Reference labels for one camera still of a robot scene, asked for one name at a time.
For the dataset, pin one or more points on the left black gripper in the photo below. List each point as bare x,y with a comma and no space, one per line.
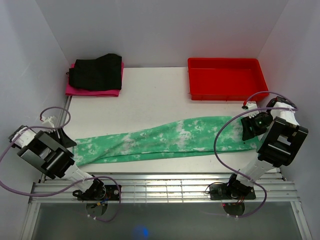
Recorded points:
65,140

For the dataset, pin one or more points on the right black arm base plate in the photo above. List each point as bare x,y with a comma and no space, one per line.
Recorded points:
225,191

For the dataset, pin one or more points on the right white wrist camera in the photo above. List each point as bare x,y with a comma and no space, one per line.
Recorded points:
251,106

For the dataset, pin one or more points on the red plastic tray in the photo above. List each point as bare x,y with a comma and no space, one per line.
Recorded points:
226,79

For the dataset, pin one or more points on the pink folded trousers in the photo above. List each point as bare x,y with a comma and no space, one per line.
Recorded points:
71,91

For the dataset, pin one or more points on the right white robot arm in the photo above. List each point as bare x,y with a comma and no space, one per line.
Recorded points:
281,138

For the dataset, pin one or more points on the green tie-dye trousers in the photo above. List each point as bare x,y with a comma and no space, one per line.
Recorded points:
192,137

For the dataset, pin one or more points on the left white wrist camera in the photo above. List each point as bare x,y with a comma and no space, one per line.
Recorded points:
49,123

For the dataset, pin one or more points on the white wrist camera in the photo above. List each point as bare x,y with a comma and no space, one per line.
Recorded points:
251,106
49,123

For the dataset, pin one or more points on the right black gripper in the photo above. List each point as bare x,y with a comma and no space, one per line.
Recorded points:
246,122

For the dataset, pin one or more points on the aluminium rail frame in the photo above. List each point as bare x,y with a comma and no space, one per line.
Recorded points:
171,180

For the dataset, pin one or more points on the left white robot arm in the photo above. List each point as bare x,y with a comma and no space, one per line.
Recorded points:
49,153

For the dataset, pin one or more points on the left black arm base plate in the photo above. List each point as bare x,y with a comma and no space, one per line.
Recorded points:
109,192

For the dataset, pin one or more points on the black folded trousers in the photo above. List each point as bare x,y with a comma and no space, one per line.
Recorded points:
100,74

